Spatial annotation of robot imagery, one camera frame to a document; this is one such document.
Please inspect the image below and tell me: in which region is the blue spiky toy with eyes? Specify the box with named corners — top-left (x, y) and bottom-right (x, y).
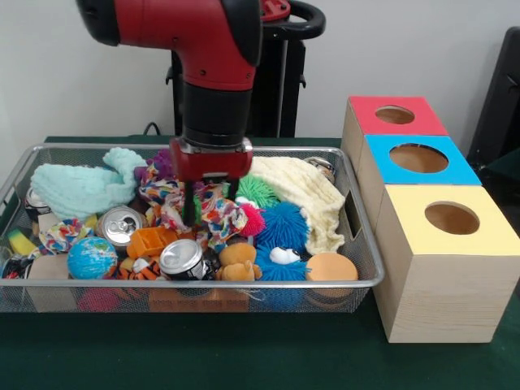
top-left (253, 243), bottom-right (310, 282)

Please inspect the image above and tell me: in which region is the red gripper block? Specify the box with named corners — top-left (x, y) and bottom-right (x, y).
top-left (169, 136), bottom-right (254, 228)

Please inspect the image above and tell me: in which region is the blue spiky ball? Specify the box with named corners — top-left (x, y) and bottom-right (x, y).
top-left (256, 201), bottom-right (312, 251)

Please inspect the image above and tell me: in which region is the orange foam disc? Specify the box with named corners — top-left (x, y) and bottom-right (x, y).
top-left (305, 252), bottom-right (359, 284)

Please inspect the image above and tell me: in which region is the globe print ball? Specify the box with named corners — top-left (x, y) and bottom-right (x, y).
top-left (67, 236), bottom-right (119, 280)

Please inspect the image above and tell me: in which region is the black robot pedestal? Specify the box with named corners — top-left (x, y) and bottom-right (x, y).
top-left (164, 0), bottom-right (327, 138)

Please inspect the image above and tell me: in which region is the cream knitted cloth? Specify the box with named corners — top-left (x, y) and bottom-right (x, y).
top-left (243, 156), bottom-right (346, 255)

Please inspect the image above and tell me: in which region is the shallow metal mesh bin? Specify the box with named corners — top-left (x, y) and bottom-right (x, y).
top-left (0, 142), bottom-right (386, 314)

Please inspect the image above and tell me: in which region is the dark green tablecloth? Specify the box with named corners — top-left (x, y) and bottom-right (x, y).
top-left (0, 136), bottom-right (520, 390)
top-left (485, 146), bottom-right (520, 184)

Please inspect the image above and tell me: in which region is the orange plastic tray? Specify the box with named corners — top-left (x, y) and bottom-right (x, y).
top-left (126, 226), bottom-right (180, 260)

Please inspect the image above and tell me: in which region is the mint green knitted cloth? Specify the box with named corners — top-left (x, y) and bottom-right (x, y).
top-left (30, 146), bottom-right (148, 223)

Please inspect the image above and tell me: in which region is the silver-top soda can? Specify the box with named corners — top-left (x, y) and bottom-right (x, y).
top-left (158, 238), bottom-right (210, 282)

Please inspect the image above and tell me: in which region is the wooden three-hole box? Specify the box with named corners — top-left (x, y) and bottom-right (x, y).
top-left (340, 95), bottom-right (520, 345)

